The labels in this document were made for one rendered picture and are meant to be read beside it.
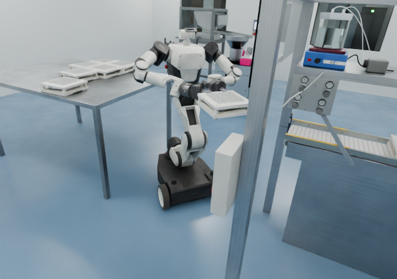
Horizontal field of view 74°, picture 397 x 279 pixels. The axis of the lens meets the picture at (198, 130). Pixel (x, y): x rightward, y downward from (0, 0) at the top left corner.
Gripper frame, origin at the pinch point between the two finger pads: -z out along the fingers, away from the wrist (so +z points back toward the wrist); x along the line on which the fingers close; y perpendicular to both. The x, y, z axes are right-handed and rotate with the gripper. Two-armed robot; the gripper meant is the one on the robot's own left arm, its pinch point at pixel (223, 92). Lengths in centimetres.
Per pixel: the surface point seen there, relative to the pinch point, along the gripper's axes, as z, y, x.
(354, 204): -56, -67, 56
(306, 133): -24, -50, 22
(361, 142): -41, -76, 22
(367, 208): -61, -72, 56
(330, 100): -45, -42, -7
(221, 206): -82, 30, 17
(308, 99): -38, -34, -6
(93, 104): 39, 82, 17
